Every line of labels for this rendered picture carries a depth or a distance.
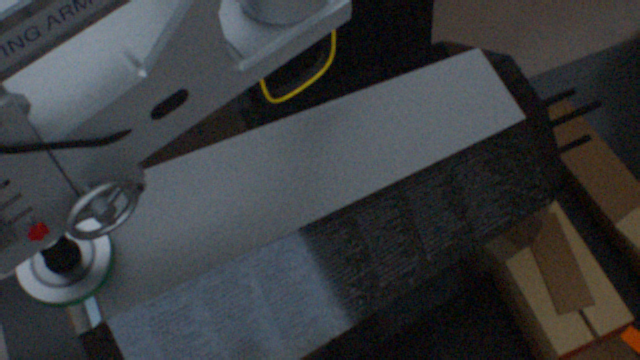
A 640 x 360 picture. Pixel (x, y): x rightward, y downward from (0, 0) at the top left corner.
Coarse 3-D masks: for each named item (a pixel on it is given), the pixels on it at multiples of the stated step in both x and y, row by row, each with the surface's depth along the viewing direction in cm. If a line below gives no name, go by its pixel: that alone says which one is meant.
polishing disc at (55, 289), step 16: (80, 224) 191; (96, 224) 191; (80, 240) 189; (96, 240) 189; (32, 256) 188; (96, 256) 187; (32, 272) 187; (48, 272) 186; (80, 272) 186; (96, 272) 186; (32, 288) 185; (48, 288) 184; (64, 288) 184; (80, 288) 184
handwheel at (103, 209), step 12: (120, 180) 153; (84, 192) 158; (96, 192) 150; (120, 192) 155; (132, 192) 158; (84, 204) 150; (96, 204) 155; (108, 204) 155; (132, 204) 161; (72, 216) 151; (84, 216) 153; (96, 216) 155; (108, 216) 156; (120, 216) 162; (72, 228) 153; (108, 228) 161
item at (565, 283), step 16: (544, 224) 252; (560, 224) 252; (544, 240) 250; (560, 240) 249; (544, 256) 247; (560, 256) 247; (544, 272) 245; (560, 272) 245; (576, 272) 244; (560, 288) 242; (576, 288) 242; (560, 304) 240; (576, 304) 240; (592, 304) 240
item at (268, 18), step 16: (240, 0) 168; (256, 0) 162; (272, 0) 161; (288, 0) 161; (304, 0) 163; (320, 0) 166; (256, 16) 167; (272, 16) 165; (288, 16) 165; (304, 16) 167
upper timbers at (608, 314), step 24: (576, 240) 250; (504, 264) 250; (528, 264) 248; (528, 288) 244; (600, 288) 243; (528, 312) 245; (552, 312) 240; (576, 312) 240; (600, 312) 239; (624, 312) 239; (552, 336) 237; (576, 336) 237; (600, 336) 237
